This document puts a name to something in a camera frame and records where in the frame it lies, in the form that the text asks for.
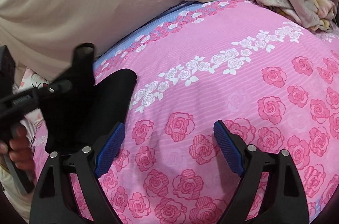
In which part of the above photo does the person's left hand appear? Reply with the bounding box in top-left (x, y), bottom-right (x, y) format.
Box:
top-left (0, 125), bottom-right (35, 172)

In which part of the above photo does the black pant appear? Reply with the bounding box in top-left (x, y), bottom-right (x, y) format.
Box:
top-left (39, 68), bottom-right (137, 155)

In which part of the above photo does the pink rose bedsheet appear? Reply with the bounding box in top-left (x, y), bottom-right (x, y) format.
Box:
top-left (32, 0), bottom-right (339, 224)

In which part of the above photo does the cartoon cat face pillow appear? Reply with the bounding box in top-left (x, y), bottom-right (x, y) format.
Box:
top-left (14, 68), bottom-right (50, 142)

